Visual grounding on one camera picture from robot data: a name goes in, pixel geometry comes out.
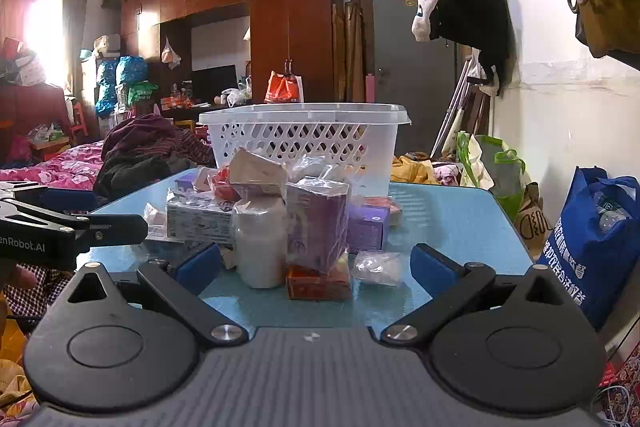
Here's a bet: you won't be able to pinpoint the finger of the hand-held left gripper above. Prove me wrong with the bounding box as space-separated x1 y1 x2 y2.
0 199 149 255
0 183 99 214

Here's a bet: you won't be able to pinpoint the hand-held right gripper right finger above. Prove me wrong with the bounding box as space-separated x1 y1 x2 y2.
379 242 572 349

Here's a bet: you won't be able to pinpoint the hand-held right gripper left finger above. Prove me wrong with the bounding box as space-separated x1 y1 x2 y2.
60 241 250 350

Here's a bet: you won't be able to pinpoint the small white pack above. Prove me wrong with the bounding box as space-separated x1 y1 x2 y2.
144 202 169 239

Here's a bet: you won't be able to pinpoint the grey white box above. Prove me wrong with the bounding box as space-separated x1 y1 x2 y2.
166 196 236 246

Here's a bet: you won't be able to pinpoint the clear bag of white contents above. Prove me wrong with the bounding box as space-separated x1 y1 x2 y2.
351 250 404 284

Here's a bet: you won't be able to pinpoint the white bottle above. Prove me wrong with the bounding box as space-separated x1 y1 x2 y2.
232 196 289 289

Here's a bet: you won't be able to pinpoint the red packet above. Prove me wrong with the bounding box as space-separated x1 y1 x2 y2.
209 168 242 204

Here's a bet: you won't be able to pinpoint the pale box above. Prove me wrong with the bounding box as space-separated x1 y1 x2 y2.
228 147 289 198

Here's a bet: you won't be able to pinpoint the red orange box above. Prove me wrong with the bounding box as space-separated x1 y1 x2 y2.
285 263 354 302

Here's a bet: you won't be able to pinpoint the patterned purple box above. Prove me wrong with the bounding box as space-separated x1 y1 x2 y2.
284 179 350 276

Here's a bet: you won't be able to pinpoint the clear plastic bag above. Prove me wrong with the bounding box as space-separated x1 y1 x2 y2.
287 156 347 186

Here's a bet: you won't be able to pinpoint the white plastic basket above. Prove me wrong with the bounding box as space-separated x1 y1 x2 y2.
197 103 412 198

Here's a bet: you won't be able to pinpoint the pink floral bedspread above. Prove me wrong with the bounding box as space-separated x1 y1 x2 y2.
0 141 109 204

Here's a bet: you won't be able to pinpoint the checked cloth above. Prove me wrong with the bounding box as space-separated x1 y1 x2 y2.
2 268 72 329

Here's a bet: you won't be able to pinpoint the pile of dark clothes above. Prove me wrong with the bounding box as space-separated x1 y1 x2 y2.
93 114 217 204

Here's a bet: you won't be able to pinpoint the yellow cloth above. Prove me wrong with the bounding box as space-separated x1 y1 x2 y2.
391 153 442 186

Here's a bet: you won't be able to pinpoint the brown paper bag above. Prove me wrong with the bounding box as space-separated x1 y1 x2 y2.
514 183 554 254

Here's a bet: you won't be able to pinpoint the green and white bag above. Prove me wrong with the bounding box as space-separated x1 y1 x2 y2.
455 131 527 221

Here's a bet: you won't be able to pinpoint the green shopping bag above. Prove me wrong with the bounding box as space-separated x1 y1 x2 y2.
127 80 160 106

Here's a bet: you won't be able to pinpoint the blue mesh bags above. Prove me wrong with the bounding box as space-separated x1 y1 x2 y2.
94 55 149 116

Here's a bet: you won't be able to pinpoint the blue tote bag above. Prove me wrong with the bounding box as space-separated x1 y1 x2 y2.
535 165 640 332

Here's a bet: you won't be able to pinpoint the window curtain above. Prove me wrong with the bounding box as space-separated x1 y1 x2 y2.
62 0 89 98

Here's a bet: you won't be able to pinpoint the metal crutches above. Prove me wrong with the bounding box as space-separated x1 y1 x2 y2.
432 56 474 158

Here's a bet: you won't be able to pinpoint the black television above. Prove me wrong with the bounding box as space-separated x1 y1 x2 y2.
192 64 238 100

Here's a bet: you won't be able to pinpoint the hanging white plastic bag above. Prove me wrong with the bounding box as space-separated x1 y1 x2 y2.
160 37 182 69

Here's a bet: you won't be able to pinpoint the clear plastic bottle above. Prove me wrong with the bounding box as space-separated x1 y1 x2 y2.
592 194 629 234

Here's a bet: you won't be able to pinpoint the orange and white plastic bag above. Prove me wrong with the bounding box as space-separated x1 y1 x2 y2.
263 70 305 104

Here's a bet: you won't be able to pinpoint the grey door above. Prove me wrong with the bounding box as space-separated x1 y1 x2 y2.
370 0 459 158

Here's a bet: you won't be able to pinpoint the wooden boards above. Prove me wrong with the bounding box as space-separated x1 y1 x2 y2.
332 1 369 104

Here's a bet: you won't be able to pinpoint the brown wooden wardrobe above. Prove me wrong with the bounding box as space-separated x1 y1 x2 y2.
120 0 345 118

